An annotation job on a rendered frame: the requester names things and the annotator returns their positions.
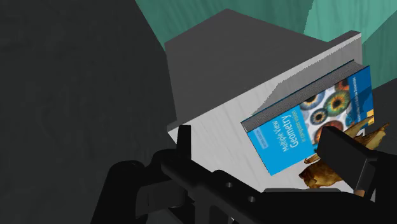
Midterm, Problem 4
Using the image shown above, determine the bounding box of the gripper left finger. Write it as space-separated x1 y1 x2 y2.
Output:
90 124 267 224

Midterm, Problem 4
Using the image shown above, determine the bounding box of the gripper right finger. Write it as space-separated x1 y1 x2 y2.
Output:
316 125 397 224

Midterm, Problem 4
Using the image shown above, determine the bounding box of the brown yellow crumpled object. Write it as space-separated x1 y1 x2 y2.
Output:
298 116 390 190

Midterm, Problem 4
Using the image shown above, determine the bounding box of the white grey table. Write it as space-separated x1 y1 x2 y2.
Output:
164 8 377 199

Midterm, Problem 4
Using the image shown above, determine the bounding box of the blue book with eye pictures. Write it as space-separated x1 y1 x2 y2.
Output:
240 59 375 177

